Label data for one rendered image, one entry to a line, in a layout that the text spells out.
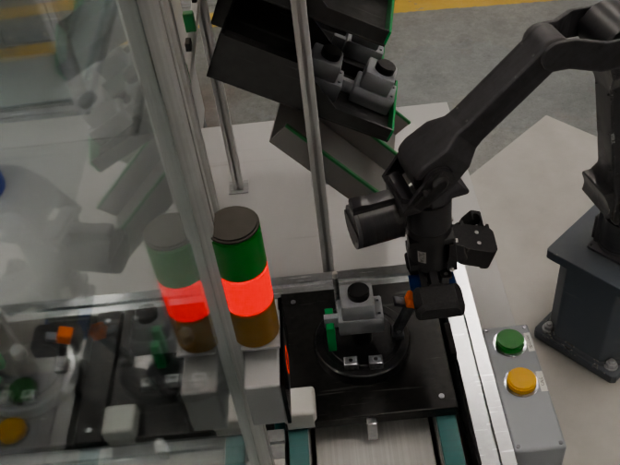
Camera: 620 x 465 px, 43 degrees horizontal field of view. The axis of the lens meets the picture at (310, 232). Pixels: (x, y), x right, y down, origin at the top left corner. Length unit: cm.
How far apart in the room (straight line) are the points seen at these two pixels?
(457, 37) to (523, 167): 215
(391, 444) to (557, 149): 80
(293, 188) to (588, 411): 72
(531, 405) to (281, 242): 59
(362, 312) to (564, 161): 72
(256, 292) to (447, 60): 290
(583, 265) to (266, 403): 54
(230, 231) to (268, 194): 89
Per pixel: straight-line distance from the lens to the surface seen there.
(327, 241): 128
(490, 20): 390
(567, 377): 131
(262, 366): 84
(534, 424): 113
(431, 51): 367
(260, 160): 170
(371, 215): 95
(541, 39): 92
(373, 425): 112
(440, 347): 118
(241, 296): 77
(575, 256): 120
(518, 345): 119
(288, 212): 157
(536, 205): 158
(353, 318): 110
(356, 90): 120
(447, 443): 112
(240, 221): 73
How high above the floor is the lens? 191
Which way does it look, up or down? 44 degrees down
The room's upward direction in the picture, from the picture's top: 7 degrees counter-clockwise
